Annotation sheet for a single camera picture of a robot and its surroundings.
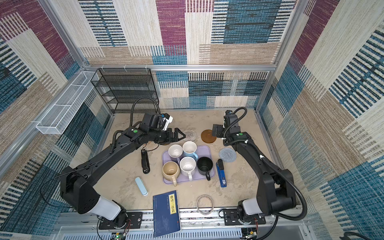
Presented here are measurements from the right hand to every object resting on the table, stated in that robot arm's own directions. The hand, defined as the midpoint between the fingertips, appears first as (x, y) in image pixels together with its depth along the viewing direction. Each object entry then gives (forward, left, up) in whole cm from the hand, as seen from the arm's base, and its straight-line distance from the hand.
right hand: (221, 130), depth 87 cm
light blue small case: (-26, +45, -13) cm, 53 cm away
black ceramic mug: (-16, +11, -13) cm, 23 cm away
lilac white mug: (-5, +28, -15) cm, 32 cm away
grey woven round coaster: (-7, -5, -17) cm, 19 cm away
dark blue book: (-39, +31, -15) cm, 52 cm away
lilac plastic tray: (-3, +9, -17) cm, 20 cm away
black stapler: (-12, +45, -13) cm, 49 cm away
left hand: (-8, +23, +7) cm, 25 cm away
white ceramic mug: (-14, +20, -14) cm, 28 cm away
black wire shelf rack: (+39, +64, +1) cm, 75 cm away
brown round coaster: (+7, +7, -16) cm, 19 cm away
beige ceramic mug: (-16, +30, -16) cm, 38 cm away
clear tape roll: (-35, +12, -16) cm, 40 cm away
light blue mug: (-4, +19, -12) cm, 23 cm away
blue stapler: (-20, +1, -13) cm, 24 cm away
